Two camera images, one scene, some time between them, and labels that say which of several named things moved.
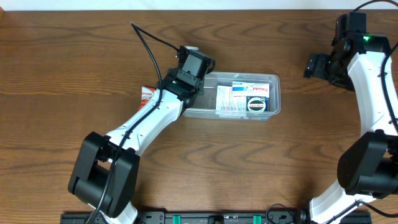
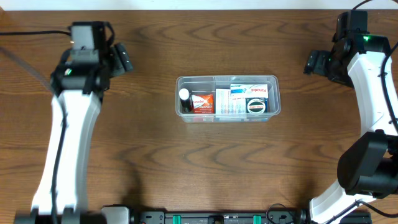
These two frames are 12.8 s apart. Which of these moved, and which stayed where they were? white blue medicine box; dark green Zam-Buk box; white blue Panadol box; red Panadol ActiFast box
Moved: red Panadol ActiFast box
Stayed: dark green Zam-Buk box; white blue Panadol box; white blue medicine box
